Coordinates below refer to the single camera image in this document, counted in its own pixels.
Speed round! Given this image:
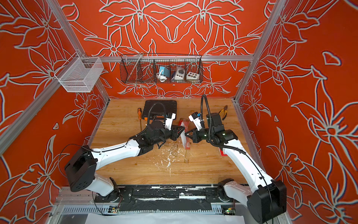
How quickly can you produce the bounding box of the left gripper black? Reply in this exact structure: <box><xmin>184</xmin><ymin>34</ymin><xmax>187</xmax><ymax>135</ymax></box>
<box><xmin>152</xmin><ymin>125</ymin><xmax>186</xmax><ymax>147</ymax></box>

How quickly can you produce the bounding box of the red ruler set package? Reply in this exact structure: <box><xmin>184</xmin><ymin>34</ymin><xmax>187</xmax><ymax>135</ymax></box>
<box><xmin>179</xmin><ymin>118</ymin><xmax>190</xmax><ymax>150</ymax></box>
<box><xmin>219</xmin><ymin>148</ymin><xmax>227</xmax><ymax>156</ymax></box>

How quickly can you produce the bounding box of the clear triangle ruler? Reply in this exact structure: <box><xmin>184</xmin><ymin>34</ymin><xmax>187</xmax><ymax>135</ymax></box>
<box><xmin>169</xmin><ymin>142</ymin><xmax>180</xmax><ymax>157</ymax></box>

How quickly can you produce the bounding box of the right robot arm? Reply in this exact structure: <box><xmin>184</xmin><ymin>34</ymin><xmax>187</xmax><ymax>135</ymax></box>
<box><xmin>185</xmin><ymin>95</ymin><xmax>287</xmax><ymax>224</ymax></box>

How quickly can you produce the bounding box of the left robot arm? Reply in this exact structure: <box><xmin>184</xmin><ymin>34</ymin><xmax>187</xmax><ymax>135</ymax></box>
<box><xmin>64</xmin><ymin>120</ymin><xmax>185</xmax><ymax>197</ymax></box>

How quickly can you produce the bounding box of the black orange tool case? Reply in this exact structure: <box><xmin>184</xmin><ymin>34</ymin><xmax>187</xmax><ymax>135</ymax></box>
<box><xmin>141</xmin><ymin>100</ymin><xmax>177</xmax><ymax>120</ymax></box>

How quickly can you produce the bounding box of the white dotted cube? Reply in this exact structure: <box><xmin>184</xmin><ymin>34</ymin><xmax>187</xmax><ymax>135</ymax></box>
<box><xmin>186</xmin><ymin>72</ymin><xmax>200</xmax><ymax>81</ymax></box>

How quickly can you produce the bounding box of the white timer device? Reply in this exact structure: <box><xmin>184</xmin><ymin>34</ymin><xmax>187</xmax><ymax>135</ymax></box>
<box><xmin>172</xmin><ymin>67</ymin><xmax>186</xmax><ymax>81</ymax></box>

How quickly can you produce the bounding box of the blue white small box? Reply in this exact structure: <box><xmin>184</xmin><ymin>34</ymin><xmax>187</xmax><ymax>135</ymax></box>
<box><xmin>158</xmin><ymin>66</ymin><xmax>170</xmax><ymax>78</ymax></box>

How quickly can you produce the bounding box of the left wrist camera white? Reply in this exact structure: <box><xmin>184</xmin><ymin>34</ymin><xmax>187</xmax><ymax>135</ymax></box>
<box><xmin>165</xmin><ymin>113</ymin><xmax>176</xmax><ymax>131</ymax></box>

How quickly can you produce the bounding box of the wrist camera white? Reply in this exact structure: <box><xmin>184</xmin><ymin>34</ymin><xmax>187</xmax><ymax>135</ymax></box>
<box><xmin>165</xmin><ymin>113</ymin><xmax>176</xmax><ymax>131</ymax></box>
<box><xmin>188</xmin><ymin>112</ymin><xmax>203</xmax><ymax>131</ymax></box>

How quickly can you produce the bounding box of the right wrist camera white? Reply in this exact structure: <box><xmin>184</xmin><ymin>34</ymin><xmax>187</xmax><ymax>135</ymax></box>
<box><xmin>188</xmin><ymin>112</ymin><xmax>203</xmax><ymax>131</ymax></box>

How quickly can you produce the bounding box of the orange handled screwdriver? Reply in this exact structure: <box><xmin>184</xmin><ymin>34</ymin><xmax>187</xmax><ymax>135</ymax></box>
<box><xmin>137</xmin><ymin>108</ymin><xmax>143</xmax><ymax>131</ymax></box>

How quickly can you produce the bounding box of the black wire wall basket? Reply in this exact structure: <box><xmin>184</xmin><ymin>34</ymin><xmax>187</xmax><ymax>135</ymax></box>
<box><xmin>119</xmin><ymin>53</ymin><xmax>204</xmax><ymax>84</ymax></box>

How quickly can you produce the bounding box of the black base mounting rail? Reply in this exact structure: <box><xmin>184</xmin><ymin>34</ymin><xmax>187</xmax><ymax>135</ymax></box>
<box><xmin>92</xmin><ymin>184</ymin><xmax>239</xmax><ymax>214</ymax></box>

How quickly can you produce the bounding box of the clear plastic wall bin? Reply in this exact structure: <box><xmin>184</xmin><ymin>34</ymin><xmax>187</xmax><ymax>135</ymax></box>
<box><xmin>55</xmin><ymin>53</ymin><xmax>104</xmax><ymax>93</ymax></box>

